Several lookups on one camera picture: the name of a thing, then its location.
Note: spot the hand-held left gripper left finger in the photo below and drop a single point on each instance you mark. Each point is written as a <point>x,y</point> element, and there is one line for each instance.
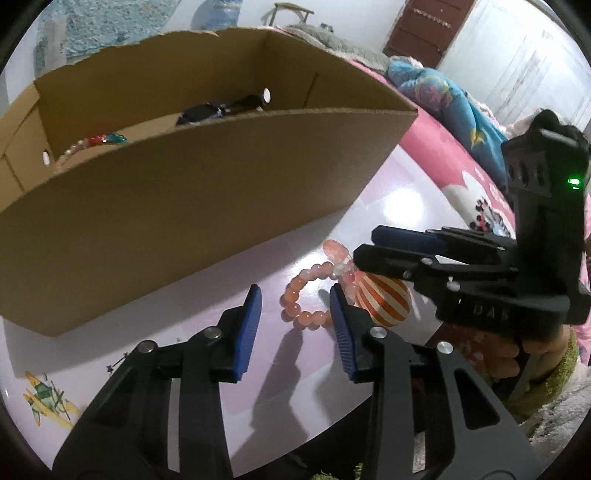
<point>247,337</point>

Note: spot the green fluffy cloth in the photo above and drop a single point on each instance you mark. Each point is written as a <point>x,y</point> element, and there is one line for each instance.
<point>554,397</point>

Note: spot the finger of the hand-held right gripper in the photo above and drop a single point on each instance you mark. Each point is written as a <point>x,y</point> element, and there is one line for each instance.
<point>383,261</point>
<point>401,237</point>

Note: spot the hanging blue floral cloth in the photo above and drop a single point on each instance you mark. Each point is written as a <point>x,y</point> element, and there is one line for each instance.
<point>92,27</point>

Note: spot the person's right hand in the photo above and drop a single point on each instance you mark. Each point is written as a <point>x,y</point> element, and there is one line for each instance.
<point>498,357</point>

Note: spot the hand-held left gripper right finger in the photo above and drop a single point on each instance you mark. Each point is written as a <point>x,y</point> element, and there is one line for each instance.
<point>341,337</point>

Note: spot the grey green blanket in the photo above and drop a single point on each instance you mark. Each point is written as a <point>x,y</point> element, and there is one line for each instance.
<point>337,41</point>

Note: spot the brown door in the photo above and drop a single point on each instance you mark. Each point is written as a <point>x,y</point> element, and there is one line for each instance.
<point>425,32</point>

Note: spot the blue water jug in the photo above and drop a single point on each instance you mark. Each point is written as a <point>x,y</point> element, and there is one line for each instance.
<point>221,11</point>

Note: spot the brown cardboard box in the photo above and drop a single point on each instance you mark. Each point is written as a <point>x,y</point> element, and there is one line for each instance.
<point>184,207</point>

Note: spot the blue floral quilt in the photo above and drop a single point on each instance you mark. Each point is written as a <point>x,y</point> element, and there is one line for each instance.
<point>443,101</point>

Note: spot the white panelled wardrobe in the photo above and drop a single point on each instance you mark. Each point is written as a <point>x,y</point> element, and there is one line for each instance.
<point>521,60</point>

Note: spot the pink floral blanket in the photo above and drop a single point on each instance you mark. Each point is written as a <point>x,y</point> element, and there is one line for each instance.
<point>443,161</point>

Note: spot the wooden chair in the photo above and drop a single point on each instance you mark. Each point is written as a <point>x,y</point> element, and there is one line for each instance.
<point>288,5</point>

